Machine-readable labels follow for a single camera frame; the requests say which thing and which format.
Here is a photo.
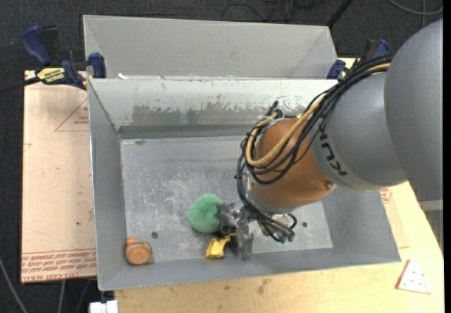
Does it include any orange round toy food slice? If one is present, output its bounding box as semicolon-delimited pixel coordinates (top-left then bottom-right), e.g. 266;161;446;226
124;237;154;266

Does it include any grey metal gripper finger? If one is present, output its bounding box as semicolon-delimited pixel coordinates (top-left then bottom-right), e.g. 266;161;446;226
218;202;238;235
235;226;256;261

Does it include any yellow and black toy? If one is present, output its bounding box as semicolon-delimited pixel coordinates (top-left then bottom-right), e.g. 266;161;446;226
204;233;236;260

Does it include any green round sponge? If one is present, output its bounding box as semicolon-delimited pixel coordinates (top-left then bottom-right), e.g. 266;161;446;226
188;192;224;234

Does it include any brown cardboard board, red print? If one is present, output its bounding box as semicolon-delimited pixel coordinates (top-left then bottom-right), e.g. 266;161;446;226
20;70;98;285

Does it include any grey metal bin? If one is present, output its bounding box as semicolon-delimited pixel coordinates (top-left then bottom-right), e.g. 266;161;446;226
82;14;402;292

